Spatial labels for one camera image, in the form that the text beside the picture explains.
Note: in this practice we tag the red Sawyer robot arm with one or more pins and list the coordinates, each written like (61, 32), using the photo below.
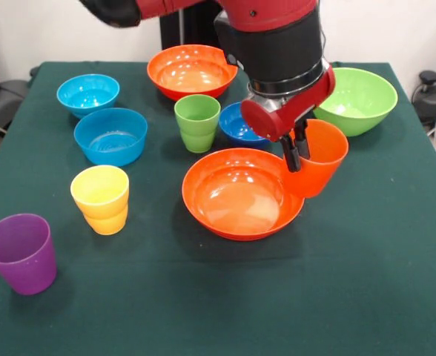
(277, 48)

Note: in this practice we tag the blue ribbed plastic bowl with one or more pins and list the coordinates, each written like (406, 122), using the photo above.
(110, 148)

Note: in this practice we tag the orange plastic bowl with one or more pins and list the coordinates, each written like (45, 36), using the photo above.
(188, 74)
(236, 200)

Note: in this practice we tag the grey pedestal foot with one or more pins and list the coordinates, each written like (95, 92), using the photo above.
(6, 102)
(435, 96)

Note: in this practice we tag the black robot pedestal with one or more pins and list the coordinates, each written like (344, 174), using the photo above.
(199, 33)

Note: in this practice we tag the green plastic cup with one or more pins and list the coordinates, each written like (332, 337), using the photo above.
(197, 137)

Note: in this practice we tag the orange plastic cup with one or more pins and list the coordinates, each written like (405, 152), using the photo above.
(325, 159)

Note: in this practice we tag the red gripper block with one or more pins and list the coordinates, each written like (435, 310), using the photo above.
(262, 120)

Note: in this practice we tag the dark blue plastic bowl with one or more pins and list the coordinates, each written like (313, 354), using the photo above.
(234, 130)

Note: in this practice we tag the yellow plastic cup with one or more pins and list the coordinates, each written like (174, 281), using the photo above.
(103, 215)

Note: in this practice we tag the dark green tablecloth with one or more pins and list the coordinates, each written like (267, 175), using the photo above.
(218, 296)

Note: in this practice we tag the purple plastic cup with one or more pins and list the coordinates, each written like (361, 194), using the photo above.
(25, 267)

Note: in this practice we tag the green plastic bowl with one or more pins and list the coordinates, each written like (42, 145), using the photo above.
(359, 96)

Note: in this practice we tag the light blue plastic bowl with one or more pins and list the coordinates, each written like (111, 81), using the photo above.
(88, 92)

